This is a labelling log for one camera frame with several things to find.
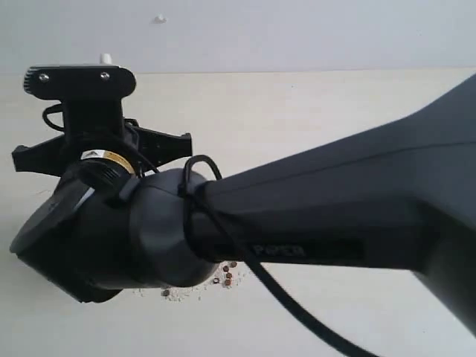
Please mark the pile of white grains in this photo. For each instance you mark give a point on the pile of white grains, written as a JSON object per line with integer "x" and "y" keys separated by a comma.
{"x": 242, "y": 270}

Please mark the scattered brown pellets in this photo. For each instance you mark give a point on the scattered brown pellets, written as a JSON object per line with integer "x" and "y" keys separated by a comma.
{"x": 223, "y": 277}

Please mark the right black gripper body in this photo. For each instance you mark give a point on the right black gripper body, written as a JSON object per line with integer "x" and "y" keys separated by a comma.
{"x": 97, "y": 125}

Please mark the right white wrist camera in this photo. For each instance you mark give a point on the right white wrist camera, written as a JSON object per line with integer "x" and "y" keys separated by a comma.
{"x": 79, "y": 82}

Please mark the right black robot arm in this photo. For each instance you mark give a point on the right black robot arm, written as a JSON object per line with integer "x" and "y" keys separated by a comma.
{"x": 129, "y": 212}

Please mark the white wall hook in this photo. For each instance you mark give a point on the white wall hook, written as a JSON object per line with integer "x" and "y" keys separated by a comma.
{"x": 160, "y": 19}

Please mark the white wooden paint brush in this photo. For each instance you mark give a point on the white wooden paint brush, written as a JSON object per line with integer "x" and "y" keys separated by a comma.
{"x": 105, "y": 59}

